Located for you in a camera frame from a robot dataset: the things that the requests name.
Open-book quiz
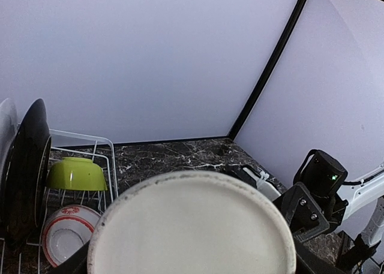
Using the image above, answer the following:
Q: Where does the white bowl with red pattern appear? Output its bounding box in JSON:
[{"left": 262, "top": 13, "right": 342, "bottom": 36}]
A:
[{"left": 41, "top": 204, "right": 101, "bottom": 267}]

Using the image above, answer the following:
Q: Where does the white wire dish rack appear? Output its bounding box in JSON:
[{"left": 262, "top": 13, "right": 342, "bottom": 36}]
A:
[{"left": 1, "top": 130, "right": 119, "bottom": 273}]

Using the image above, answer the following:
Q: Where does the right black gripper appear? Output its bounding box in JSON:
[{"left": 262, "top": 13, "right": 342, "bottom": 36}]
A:
[{"left": 273, "top": 182, "right": 348, "bottom": 243}]

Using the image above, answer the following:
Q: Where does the right black frame post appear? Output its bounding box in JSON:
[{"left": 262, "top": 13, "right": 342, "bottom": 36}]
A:
[{"left": 227, "top": 0, "right": 307, "bottom": 140}]

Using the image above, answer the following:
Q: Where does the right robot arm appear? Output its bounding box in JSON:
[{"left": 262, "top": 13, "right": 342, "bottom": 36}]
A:
[{"left": 272, "top": 149, "right": 383, "bottom": 273}]

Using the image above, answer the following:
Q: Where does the white patterned mug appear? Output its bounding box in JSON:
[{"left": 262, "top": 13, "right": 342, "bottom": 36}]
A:
[{"left": 87, "top": 171, "right": 296, "bottom": 273}]

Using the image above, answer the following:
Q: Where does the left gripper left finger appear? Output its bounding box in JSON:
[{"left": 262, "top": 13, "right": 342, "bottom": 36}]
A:
[{"left": 55, "top": 245, "right": 89, "bottom": 274}]

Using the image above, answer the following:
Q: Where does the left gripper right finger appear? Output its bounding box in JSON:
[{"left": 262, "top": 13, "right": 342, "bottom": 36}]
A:
[{"left": 294, "top": 236, "right": 344, "bottom": 273}]

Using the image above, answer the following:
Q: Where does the lime green bowl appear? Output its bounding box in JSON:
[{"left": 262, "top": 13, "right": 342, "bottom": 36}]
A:
[{"left": 46, "top": 157, "right": 107, "bottom": 191}]

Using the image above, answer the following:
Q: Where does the black striped dinner plate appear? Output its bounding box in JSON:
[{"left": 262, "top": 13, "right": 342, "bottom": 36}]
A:
[{"left": 1, "top": 98, "right": 52, "bottom": 255}]

